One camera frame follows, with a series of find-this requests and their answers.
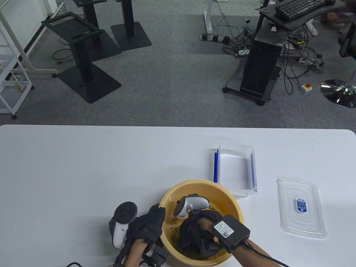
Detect yellow plastic basin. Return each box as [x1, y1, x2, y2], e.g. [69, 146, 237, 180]
[158, 179, 245, 264]

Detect white and black left controller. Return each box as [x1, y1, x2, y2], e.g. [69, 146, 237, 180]
[109, 201, 138, 249]

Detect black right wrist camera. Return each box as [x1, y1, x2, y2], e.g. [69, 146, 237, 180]
[212, 214, 251, 254]

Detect white frame stand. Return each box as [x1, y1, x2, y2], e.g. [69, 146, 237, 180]
[0, 0, 59, 79]

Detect white desk leg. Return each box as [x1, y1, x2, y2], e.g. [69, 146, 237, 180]
[204, 0, 214, 35]

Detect green mung beans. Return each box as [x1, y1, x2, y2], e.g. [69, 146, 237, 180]
[164, 204, 232, 261]

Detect black computer tower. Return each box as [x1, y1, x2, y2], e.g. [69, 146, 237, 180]
[240, 26, 287, 98]

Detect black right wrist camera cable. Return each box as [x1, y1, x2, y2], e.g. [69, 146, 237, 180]
[244, 241, 290, 267]

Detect black wheeled cart base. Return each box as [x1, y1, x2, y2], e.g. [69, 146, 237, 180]
[222, 65, 281, 106]

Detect clear plastic container lid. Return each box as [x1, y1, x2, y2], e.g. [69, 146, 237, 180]
[277, 178, 328, 240]

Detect clear container with blue clips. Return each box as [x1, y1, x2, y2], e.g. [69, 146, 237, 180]
[209, 142, 258, 198]

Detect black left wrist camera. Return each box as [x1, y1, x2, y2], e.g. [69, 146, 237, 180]
[141, 241, 169, 267]

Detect black keyboard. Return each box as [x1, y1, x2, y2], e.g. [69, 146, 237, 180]
[275, 0, 326, 21]

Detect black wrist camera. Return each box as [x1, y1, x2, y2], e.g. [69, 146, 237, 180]
[141, 241, 169, 267]
[212, 214, 251, 254]

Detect tangle of floor cables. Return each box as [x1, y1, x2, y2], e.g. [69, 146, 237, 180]
[216, 0, 325, 95]

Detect white metal rack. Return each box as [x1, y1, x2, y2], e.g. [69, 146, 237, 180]
[0, 26, 35, 120]

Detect white and black controller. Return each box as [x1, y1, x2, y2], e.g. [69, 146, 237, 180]
[109, 201, 138, 249]
[173, 194, 211, 217]

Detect black floor stand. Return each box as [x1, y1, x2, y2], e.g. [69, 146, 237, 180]
[41, 11, 122, 104]
[73, 0, 122, 62]
[110, 0, 152, 51]

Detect black looped floor cable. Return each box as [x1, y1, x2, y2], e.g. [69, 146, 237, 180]
[52, 48, 75, 65]

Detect chrome chair base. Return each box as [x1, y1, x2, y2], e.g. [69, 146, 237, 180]
[320, 79, 356, 108]

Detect black keyboard desk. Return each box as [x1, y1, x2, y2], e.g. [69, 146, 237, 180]
[256, 0, 347, 32]

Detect person's left hand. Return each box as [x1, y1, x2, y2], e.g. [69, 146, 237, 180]
[126, 204, 167, 245]

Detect white and black right controller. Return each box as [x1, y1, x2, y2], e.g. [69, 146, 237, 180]
[173, 194, 211, 217]

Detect person's right hand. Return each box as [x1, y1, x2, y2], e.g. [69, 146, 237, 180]
[176, 210, 232, 258]

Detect person's right forearm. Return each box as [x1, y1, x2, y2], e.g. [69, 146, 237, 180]
[232, 240, 282, 267]

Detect person's left forearm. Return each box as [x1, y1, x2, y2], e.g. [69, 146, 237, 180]
[124, 239, 150, 267]

